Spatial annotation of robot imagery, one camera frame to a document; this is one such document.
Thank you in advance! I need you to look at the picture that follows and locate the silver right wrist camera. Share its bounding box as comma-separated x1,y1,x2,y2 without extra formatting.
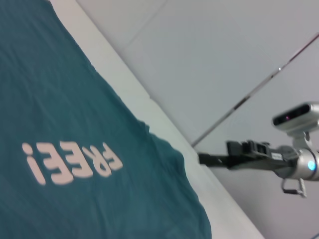
271,102,319,150

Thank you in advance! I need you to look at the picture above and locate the teal blue printed T-shirt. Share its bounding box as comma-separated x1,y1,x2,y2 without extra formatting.
0,0,212,239

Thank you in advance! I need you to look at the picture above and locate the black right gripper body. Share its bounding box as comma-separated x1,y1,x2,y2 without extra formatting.
229,141,300,179

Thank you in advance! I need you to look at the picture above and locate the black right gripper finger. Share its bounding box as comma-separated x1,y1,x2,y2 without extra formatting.
225,140,252,155
198,153,232,170

